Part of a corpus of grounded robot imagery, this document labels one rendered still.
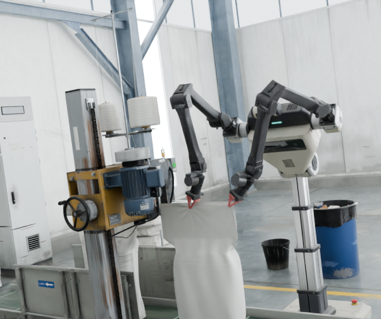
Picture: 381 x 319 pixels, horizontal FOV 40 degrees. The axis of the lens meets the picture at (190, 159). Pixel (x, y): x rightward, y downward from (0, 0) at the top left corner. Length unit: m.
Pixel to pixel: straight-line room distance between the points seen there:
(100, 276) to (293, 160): 1.25
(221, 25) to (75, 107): 9.22
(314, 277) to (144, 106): 1.44
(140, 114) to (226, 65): 9.01
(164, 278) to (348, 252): 1.99
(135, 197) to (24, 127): 4.27
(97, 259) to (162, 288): 0.89
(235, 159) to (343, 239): 7.01
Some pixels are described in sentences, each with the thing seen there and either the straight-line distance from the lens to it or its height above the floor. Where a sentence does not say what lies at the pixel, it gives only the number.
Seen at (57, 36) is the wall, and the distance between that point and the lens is 8.28.
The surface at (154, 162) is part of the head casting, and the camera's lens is 3.04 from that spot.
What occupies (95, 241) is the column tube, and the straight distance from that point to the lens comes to 2.81.
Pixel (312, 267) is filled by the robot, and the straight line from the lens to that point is 3.28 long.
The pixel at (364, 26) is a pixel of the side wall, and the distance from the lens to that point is 10.85.
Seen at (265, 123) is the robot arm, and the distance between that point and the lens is 2.53.
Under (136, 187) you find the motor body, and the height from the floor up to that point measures 1.23.
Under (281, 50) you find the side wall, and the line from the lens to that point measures 11.39.
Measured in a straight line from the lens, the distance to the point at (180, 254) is 2.96.
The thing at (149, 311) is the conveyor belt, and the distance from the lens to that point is 3.47.
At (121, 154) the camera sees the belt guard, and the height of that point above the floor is 1.40.
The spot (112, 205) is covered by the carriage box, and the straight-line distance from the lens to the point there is 2.77.
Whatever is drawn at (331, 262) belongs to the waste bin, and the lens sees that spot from 4.96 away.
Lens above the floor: 1.47
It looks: 3 degrees down
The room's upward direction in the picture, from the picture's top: 7 degrees counter-clockwise
